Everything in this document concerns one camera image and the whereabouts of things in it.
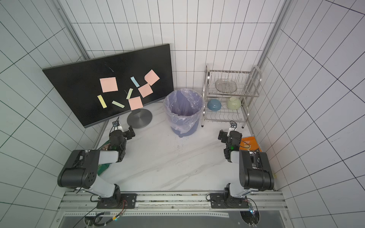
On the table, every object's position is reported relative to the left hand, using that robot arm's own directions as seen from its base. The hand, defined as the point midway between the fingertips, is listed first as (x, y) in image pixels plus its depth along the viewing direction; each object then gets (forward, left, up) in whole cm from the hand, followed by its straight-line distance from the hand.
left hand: (124, 129), depth 95 cm
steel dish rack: (+13, -67, +21) cm, 72 cm away
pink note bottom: (+9, -10, +16) cm, 21 cm away
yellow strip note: (+1, +4, +26) cm, 26 cm away
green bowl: (+22, -79, +3) cm, 82 cm away
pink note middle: (+14, -17, +23) cm, 32 cm away
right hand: (+1, -69, 0) cm, 69 cm away
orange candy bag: (-8, -84, -4) cm, 85 cm away
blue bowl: (+23, -64, +1) cm, 68 cm away
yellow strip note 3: (+9, -7, +22) cm, 25 cm away
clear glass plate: (+22, -68, +21) cm, 75 cm away
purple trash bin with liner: (+15, -40, +6) cm, 43 cm away
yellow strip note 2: (+5, -1, +20) cm, 20 cm away
